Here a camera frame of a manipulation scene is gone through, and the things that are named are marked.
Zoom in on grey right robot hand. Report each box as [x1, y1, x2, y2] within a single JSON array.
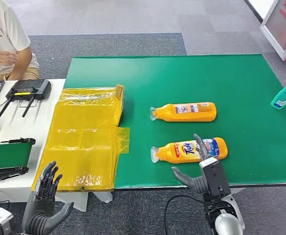
[[171, 133, 232, 202]]

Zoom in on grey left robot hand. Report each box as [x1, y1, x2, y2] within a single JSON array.
[[22, 161, 74, 229]]

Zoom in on white table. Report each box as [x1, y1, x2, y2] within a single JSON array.
[[0, 78, 114, 212]]

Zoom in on orange Tide detergent bottle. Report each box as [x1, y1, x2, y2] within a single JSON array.
[[150, 137, 229, 165]]

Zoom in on black remote controller with antennas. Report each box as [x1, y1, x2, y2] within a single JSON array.
[[0, 79, 52, 119]]

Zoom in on person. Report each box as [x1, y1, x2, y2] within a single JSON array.
[[0, 0, 39, 82]]

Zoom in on green mat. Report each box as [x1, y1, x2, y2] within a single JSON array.
[[64, 54, 286, 190]]

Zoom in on red and white sign stand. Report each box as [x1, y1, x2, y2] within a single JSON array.
[[260, 0, 286, 62]]

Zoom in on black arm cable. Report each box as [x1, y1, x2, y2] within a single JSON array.
[[164, 194, 207, 235]]

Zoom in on teal plastic bottle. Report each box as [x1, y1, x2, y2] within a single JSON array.
[[270, 79, 286, 110]]

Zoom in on yellow plastic wrapped cardboard box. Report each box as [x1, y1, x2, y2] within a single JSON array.
[[31, 84, 131, 193]]

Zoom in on small green belt conveyor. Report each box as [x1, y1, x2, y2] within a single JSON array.
[[0, 138, 36, 181]]

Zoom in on person's right hand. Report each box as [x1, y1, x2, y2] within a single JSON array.
[[0, 50, 19, 68]]

